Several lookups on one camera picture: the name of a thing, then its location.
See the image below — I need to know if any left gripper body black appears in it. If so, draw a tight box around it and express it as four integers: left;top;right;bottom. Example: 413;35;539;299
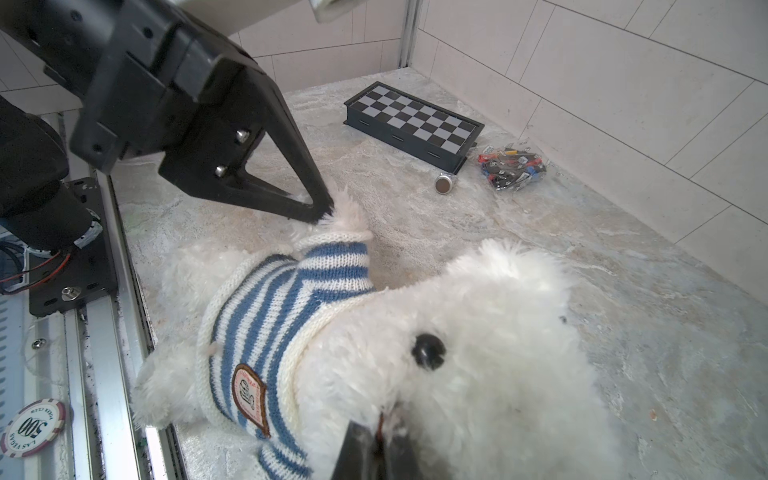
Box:
1;1;252;173

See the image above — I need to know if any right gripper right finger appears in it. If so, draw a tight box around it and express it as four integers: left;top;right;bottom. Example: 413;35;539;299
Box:
381;427;423;480

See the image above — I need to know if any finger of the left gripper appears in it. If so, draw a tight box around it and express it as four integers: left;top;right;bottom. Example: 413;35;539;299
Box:
157;65;336;226

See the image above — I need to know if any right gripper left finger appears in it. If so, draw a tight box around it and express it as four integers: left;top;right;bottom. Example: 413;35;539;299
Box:
331;421;382;480

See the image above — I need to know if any white teddy bear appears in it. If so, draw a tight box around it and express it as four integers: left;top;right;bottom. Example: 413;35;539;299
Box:
132;191;622;479

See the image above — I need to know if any blue white striped shirt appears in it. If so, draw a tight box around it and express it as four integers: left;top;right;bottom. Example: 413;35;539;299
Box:
195;231;374;479

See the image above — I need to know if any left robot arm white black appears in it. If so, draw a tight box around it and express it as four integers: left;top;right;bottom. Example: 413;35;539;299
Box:
1;1;333;252

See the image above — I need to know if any black white chessboard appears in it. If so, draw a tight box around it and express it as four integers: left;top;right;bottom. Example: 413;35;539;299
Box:
344;81;484;174

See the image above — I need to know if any small metal cylinder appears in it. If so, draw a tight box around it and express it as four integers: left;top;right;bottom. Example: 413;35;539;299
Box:
434;173;456;195

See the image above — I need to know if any bag of colourful small pieces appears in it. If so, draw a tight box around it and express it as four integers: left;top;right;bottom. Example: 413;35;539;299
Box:
477;144;548;191

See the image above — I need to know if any round white knob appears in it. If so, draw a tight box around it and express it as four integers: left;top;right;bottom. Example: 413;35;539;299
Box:
1;398;68;458

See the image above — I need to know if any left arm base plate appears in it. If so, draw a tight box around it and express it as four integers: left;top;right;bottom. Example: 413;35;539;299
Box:
28;177;118;318

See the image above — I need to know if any aluminium front rail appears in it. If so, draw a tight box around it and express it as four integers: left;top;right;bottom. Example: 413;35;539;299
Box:
0;113;187;480

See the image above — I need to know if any aluminium corner post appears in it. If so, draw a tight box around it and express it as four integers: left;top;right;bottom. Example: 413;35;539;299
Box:
397;0;423;69

